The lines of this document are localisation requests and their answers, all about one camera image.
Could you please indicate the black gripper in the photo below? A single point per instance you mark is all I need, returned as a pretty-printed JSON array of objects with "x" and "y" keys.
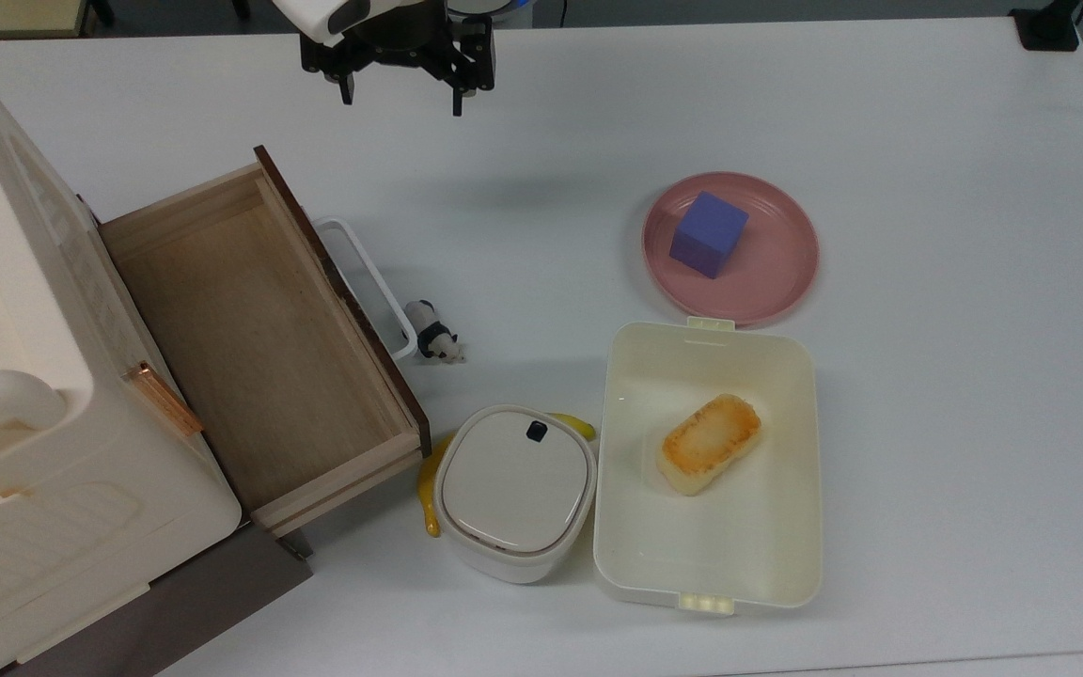
[{"x": 410, "y": 38}]

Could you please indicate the small panda toy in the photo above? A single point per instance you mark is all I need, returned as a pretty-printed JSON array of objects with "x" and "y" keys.
[{"x": 431, "y": 334}]

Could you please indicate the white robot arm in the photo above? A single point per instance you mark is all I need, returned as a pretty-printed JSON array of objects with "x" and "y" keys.
[{"x": 316, "y": 17}]

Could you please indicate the wooden drawer, dark brown face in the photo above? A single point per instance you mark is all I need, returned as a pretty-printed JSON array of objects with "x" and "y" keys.
[{"x": 259, "y": 348}]

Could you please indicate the yellow toy banana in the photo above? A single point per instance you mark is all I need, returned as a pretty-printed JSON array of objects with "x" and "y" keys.
[{"x": 429, "y": 489}]

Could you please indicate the toasted bread toy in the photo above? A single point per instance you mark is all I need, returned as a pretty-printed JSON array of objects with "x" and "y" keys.
[{"x": 709, "y": 444}]

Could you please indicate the purple cube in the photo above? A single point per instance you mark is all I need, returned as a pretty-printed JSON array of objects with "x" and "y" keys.
[{"x": 709, "y": 235}]

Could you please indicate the white mini rice cooker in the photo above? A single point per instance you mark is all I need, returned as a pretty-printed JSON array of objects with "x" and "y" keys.
[{"x": 515, "y": 489}]

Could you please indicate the pink plate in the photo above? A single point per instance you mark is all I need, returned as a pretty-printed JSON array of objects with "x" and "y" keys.
[{"x": 776, "y": 282}]

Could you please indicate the cream plastic storage box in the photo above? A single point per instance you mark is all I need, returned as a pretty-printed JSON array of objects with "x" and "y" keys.
[{"x": 767, "y": 527}]

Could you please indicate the black stand base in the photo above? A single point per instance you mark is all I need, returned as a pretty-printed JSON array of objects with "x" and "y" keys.
[{"x": 1047, "y": 26}]

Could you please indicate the dark brown drawer frame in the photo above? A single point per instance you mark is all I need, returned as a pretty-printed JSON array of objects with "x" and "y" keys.
[{"x": 194, "y": 602}]

